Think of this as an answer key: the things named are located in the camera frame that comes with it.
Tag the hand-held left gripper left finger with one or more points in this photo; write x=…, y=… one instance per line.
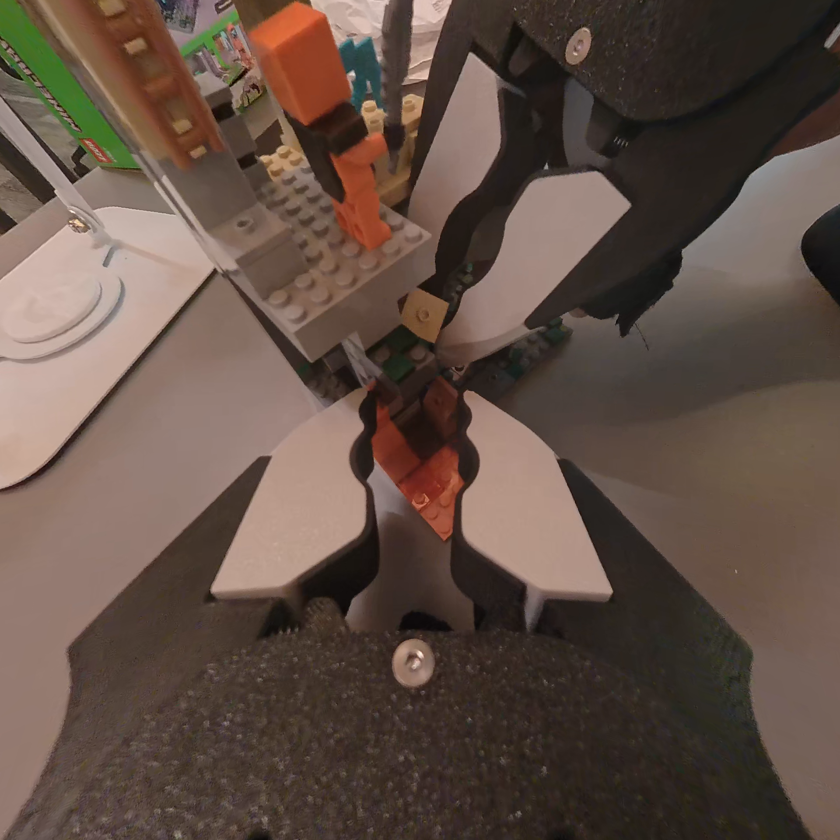
x=295, y=518

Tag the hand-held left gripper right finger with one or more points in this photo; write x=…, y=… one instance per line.
x=538, y=518

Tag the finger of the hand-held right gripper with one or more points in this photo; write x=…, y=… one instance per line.
x=459, y=151
x=564, y=243

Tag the tan square toy tile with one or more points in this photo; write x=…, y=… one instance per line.
x=425, y=316

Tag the toy brick cave model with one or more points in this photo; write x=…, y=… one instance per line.
x=348, y=289

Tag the grey desk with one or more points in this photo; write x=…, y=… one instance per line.
x=689, y=459

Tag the grey toy sword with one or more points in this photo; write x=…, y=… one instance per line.
x=397, y=79

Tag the cyan toy pickaxe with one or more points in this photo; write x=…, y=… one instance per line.
x=364, y=65

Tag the pile of white plastic bags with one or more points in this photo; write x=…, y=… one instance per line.
x=426, y=19

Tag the orange toy minifigure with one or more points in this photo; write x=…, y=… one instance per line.
x=302, y=65

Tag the black rounded object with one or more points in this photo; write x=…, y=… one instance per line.
x=823, y=256

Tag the brown toy ladder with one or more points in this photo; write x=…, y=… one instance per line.
x=151, y=79

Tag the green toy box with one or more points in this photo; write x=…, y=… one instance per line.
x=72, y=98

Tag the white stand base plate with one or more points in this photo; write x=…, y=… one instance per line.
x=98, y=341

